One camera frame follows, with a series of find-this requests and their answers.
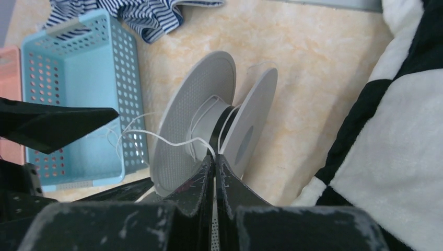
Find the blue white striped cloth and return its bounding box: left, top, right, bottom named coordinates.
left=43, top=0, right=225, bottom=44

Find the black white checkered pillow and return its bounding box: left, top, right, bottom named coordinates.
left=293, top=1, right=442, bottom=250

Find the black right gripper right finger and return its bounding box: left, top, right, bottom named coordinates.
left=215, top=155, right=388, bottom=250

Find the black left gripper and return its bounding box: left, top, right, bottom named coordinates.
left=1, top=97, right=154, bottom=222

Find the pink perforated plastic basket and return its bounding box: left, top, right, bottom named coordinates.
left=1, top=45, right=25, bottom=165

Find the blue perforated plastic basket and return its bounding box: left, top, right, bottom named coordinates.
left=21, top=9, right=148, bottom=192

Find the grey cable spool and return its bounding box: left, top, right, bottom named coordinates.
left=150, top=51, right=278, bottom=197

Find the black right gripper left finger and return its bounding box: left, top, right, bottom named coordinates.
left=19, top=156, right=215, bottom=250

